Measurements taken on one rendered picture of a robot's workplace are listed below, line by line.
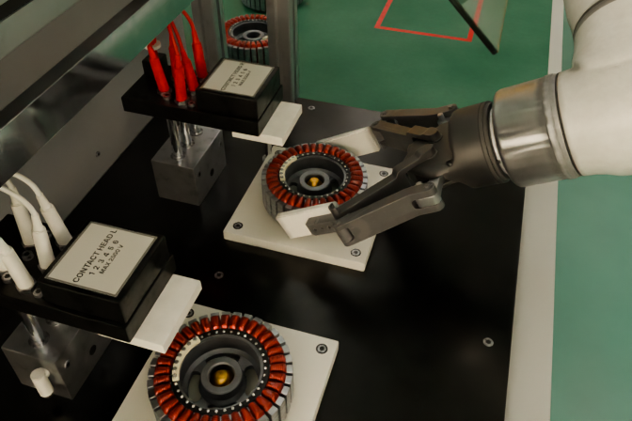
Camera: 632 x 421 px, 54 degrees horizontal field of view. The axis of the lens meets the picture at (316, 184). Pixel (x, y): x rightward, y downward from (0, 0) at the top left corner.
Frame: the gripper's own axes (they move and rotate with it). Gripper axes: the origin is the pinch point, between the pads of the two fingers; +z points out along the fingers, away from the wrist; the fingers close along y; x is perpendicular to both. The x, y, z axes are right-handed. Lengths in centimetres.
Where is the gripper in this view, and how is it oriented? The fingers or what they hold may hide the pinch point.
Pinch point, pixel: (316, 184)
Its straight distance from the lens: 66.5
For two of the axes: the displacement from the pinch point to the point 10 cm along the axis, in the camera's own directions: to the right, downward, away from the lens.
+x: -4.7, -7.5, -4.6
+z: -8.2, 1.9, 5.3
